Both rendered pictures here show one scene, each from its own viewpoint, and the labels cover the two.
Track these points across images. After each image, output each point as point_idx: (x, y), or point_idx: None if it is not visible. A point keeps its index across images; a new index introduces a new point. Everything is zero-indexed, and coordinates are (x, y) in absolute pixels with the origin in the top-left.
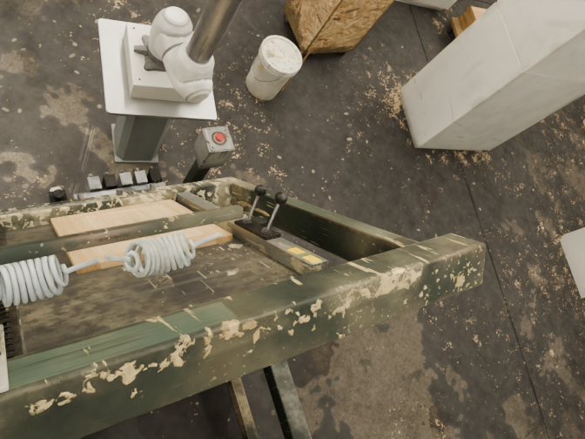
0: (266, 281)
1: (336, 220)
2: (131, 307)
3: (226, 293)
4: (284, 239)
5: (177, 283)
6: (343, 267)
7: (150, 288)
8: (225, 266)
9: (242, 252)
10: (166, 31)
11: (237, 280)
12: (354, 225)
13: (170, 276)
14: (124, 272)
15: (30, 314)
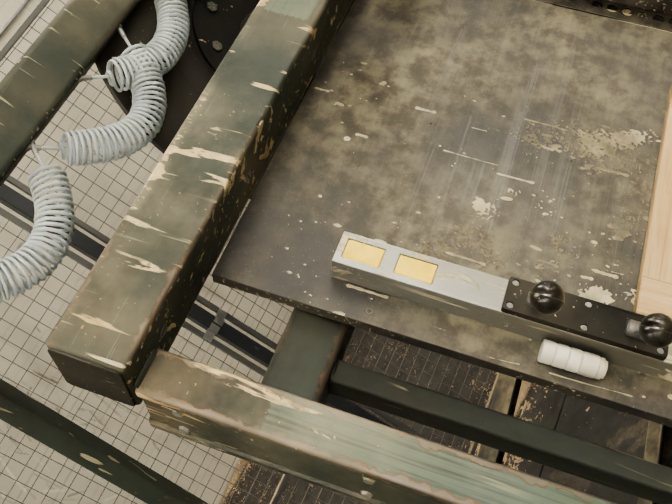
0: (404, 209)
1: (465, 456)
2: (491, 75)
3: (421, 154)
4: (485, 305)
5: (515, 141)
6: (231, 143)
7: (529, 114)
8: (516, 218)
9: (552, 280)
10: None
11: (446, 189)
12: (402, 448)
13: (549, 150)
14: (624, 127)
15: (570, 16)
